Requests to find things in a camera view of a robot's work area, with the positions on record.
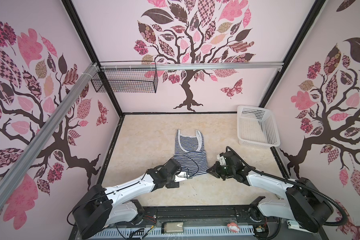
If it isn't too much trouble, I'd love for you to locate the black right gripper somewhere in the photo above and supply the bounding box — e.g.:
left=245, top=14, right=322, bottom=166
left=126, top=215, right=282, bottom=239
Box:
left=205, top=161, right=235, bottom=179

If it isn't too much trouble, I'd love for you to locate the navy striped tank top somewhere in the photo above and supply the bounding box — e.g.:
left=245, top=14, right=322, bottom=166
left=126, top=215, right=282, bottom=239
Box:
left=174, top=129, right=209, bottom=177

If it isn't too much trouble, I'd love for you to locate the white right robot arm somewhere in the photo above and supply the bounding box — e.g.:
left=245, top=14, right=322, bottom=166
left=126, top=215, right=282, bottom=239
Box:
left=207, top=151, right=334, bottom=233

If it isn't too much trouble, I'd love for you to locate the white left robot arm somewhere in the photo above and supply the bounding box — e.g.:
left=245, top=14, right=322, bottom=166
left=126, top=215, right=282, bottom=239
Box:
left=72, top=158, right=190, bottom=240

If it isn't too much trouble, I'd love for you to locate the white plastic laundry basket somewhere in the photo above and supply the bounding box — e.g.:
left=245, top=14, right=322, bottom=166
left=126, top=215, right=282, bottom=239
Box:
left=237, top=105, right=281, bottom=149

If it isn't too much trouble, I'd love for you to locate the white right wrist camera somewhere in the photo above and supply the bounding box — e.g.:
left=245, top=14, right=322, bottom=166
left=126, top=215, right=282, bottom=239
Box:
left=217, top=153, right=227, bottom=166

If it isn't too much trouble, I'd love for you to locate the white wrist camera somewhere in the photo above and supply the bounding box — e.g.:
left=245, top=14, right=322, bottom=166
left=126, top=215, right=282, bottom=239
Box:
left=174, top=172, right=193, bottom=183
left=217, top=153, right=227, bottom=166

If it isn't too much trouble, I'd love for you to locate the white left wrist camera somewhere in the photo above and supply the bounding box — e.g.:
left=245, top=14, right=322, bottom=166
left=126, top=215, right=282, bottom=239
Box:
left=174, top=172, right=193, bottom=183

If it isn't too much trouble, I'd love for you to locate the beige box on rail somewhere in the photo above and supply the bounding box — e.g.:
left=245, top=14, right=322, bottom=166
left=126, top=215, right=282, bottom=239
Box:
left=162, top=222, right=184, bottom=234

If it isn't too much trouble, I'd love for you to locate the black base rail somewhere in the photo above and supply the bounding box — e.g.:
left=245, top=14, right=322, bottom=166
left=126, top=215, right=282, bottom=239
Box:
left=70, top=202, right=301, bottom=240

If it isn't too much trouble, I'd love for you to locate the pink toy on rail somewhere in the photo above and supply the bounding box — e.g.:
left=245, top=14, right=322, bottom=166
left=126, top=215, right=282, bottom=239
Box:
left=227, top=222, right=241, bottom=233

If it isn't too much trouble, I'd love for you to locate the black wire mesh basket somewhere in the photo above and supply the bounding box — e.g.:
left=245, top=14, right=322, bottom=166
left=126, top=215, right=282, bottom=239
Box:
left=91, top=60, right=159, bottom=94

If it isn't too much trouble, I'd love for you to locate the aluminium rail back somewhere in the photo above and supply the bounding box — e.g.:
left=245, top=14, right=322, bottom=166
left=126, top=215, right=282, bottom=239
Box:
left=100, top=62, right=284, bottom=71

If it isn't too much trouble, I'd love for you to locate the aluminium rail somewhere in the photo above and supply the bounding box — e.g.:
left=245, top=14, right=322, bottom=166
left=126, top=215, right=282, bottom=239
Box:
left=0, top=62, right=99, bottom=210
left=100, top=62, right=284, bottom=71

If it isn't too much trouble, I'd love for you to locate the black right corner frame post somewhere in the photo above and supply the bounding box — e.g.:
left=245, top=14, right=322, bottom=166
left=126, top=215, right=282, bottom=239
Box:
left=259, top=0, right=327, bottom=108

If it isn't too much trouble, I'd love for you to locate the black corner frame post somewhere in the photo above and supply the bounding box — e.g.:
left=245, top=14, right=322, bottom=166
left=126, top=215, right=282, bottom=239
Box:
left=259, top=0, right=327, bottom=108
left=62, top=0, right=124, bottom=118

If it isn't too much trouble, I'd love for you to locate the aluminium rail left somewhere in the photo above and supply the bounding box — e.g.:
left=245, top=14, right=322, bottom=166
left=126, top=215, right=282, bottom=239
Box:
left=0, top=62, right=99, bottom=210

